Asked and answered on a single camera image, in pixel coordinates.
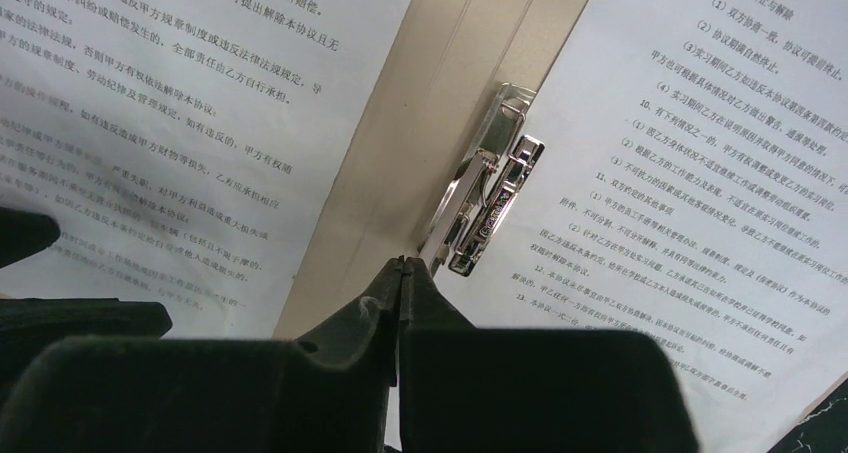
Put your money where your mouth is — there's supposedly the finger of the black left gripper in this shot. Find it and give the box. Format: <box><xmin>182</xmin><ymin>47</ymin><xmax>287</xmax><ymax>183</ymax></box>
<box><xmin>1</xmin><ymin>298</ymin><xmax>173</xmax><ymax>397</ymax></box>
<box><xmin>1</xmin><ymin>207</ymin><xmax>61</xmax><ymax>268</ymax></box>

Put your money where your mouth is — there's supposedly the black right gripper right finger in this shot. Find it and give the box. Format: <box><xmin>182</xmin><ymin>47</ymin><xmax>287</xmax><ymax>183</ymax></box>
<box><xmin>397</xmin><ymin>258</ymin><xmax>699</xmax><ymax>452</ymax></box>

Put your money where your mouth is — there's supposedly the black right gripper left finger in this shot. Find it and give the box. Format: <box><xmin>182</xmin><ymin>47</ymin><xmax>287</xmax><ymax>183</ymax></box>
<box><xmin>1</xmin><ymin>258</ymin><xmax>405</xmax><ymax>452</ymax></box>

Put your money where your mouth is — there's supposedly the printed white paper sheet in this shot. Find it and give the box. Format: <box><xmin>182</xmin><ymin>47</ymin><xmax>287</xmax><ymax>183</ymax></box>
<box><xmin>1</xmin><ymin>0</ymin><xmax>411</xmax><ymax>338</ymax></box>

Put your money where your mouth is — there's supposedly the silver folder clip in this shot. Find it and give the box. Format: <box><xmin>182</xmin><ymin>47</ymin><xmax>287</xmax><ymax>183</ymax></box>
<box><xmin>418</xmin><ymin>83</ymin><xmax>545</xmax><ymax>277</ymax></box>

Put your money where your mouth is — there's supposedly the beige paper folder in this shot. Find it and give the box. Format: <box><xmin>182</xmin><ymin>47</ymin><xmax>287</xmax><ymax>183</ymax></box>
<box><xmin>274</xmin><ymin>0</ymin><xmax>588</xmax><ymax>338</ymax></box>

